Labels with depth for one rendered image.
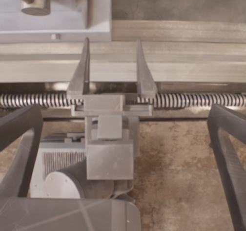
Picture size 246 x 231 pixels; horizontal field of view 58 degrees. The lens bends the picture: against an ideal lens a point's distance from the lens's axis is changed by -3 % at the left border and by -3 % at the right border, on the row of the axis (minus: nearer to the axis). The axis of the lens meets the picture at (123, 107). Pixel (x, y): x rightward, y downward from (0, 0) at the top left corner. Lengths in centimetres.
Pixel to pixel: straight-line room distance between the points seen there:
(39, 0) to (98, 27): 15
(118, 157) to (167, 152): 128
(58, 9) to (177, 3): 40
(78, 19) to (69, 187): 31
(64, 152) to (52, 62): 72
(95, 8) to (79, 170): 33
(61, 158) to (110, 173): 102
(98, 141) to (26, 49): 44
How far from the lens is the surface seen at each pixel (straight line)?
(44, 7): 37
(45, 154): 125
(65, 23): 47
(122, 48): 57
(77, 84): 28
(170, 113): 103
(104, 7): 49
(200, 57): 59
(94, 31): 48
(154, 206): 162
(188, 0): 75
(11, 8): 47
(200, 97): 71
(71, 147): 121
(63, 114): 103
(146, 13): 71
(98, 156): 21
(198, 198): 166
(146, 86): 28
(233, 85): 104
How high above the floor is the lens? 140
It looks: 84 degrees down
